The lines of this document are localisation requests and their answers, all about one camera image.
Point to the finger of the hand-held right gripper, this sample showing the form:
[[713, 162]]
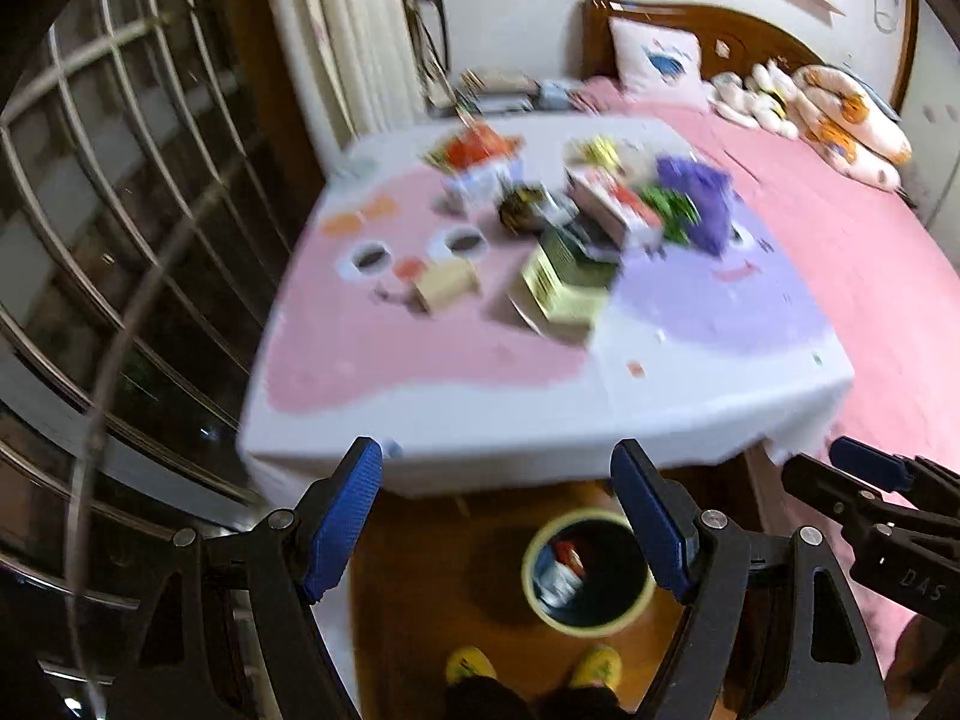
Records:
[[870, 461], [825, 487]]

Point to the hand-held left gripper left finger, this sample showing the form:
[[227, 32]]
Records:
[[341, 517]]

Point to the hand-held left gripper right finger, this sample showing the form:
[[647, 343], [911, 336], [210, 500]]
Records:
[[652, 517]]

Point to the yellow rimmed trash bin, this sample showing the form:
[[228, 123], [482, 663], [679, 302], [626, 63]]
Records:
[[600, 604]]

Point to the white red wrapper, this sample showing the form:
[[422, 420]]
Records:
[[562, 574]]

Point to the cartoon printed tablecloth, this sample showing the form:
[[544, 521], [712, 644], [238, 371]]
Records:
[[450, 375]]

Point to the bed with pink sheet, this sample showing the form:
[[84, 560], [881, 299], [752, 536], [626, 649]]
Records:
[[862, 277]]

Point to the person's left yellow slipper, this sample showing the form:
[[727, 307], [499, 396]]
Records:
[[469, 666]]

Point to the person's dark trousers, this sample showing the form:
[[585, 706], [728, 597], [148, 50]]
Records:
[[487, 701]]

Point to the light green box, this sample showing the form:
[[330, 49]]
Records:
[[562, 289]]

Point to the brown cardboard box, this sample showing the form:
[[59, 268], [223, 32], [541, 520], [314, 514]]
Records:
[[446, 285]]

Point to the bright green wrapper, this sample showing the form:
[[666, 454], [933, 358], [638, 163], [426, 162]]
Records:
[[667, 211]]

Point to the red white box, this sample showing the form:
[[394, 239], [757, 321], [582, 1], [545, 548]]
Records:
[[615, 206]]

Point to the purple bag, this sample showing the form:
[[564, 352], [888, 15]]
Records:
[[701, 195]]

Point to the rolled quilt with orange print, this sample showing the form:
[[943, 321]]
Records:
[[855, 127]]

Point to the white wardrobe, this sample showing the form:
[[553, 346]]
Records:
[[937, 112]]

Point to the metal window grille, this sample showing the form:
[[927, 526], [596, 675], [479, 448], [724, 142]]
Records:
[[112, 240]]

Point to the blue white carton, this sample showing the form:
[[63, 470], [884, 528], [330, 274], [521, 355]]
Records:
[[480, 184]]

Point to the yellow crumpled paper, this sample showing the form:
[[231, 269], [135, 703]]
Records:
[[600, 150]]

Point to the white yellow plush toy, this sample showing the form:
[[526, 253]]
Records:
[[772, 101]]

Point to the red snack packet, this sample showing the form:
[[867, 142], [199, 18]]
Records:
[[472, 146]]

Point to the pink crumpled blanket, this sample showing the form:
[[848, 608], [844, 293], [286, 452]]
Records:
[[600, 90]]

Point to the light blue box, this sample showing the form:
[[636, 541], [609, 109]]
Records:
[[559, 94]]

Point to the stack of books and papers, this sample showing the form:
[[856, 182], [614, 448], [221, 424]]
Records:
[[499, 90]]

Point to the wooden headboard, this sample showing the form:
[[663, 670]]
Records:
[[750, 22]]

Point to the cream curtain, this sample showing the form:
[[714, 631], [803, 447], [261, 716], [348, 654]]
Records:
[[352, 37]]

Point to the white pillow with blue print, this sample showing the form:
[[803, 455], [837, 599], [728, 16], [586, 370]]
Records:
[[637, 37]]

